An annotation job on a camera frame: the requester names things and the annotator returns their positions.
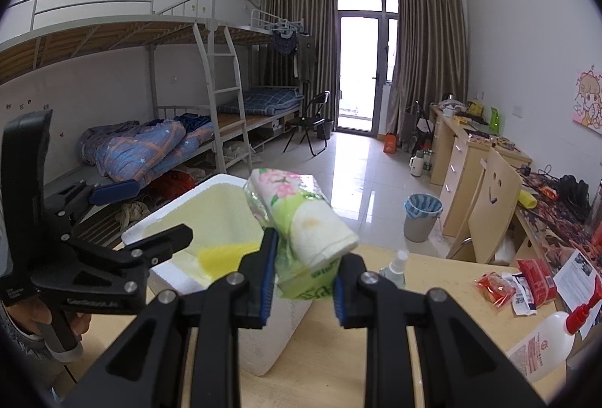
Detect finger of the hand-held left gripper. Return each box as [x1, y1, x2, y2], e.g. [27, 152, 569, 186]
[47, 179, 144, 221]
[33, 224, 195, 296]

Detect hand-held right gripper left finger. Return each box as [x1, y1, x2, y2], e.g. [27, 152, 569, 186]
[61, 227, 279, 408]

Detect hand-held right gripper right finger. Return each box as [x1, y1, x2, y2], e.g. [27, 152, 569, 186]
[331, 253, 549, 408]

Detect green floral tissue pack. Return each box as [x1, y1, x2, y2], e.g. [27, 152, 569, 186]
[243, 167, 344, 302]

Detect yellow sponge cloth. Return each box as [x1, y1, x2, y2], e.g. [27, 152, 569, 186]
[196, 240, 261, 281]

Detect cream towel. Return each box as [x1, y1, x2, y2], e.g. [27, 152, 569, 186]
[282, 199, 360, 267]

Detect white foam box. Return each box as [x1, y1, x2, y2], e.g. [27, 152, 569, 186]
[121, 174, 313, 377]

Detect person's left hand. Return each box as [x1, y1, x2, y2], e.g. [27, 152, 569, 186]
[2, 299, 92, 338]

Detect blue orange checked quilt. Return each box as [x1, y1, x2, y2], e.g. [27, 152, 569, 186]
[80, 120, 214, 183]

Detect red plastic bag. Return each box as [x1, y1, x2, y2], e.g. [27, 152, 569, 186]
[150, 170, 196, 197]

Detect clear spray bottle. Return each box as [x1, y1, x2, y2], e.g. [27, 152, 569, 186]
[380, 249, 409, 289]

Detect grey trash bin blue liner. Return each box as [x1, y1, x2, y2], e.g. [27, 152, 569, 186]
[403, 193, 444, 243]

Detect grey metal bunk bed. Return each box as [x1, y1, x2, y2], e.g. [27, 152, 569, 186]
[207, 8, 313, 141]
[0, 0, 250, 211]

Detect black folding chair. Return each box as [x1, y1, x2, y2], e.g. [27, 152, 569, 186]
[282, 91, 331, 157]

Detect wooden desk with drawers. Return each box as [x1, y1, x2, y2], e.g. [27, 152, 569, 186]
[429, 103, 533, 240]

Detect wooden chair with smiley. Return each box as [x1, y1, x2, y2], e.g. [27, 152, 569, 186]
[444, 146, 523, 267]

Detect white sachet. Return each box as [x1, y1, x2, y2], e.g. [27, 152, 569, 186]
[510, 274, 539, 315]

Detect black folding trolley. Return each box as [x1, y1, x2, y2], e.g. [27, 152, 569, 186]
[403, 100, 436, 157]

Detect white lotion bottle red pump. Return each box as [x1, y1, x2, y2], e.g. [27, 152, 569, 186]
[505, 297, 602, 383]

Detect dark hanging clothes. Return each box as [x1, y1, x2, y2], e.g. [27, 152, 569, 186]
[266, 25, 313, 82]

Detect patterned desk cloth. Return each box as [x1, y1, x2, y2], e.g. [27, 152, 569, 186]
[515, 173, 602, 277]

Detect glass balcony door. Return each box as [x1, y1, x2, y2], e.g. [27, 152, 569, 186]
[335, 0, 400, 136]

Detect printed paper sheet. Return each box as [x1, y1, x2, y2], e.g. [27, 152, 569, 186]
[552, 248, 602, 340]

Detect brown curtain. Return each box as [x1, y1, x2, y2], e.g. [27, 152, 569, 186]
[260, 0, 339, 136]
[396, 0, 471, 146]

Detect black headphones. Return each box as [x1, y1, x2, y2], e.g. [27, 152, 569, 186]
[557, 174, 591, 214]

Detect pink cartoon wall poster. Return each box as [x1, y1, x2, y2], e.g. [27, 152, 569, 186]
[573, 68, 602, 129]

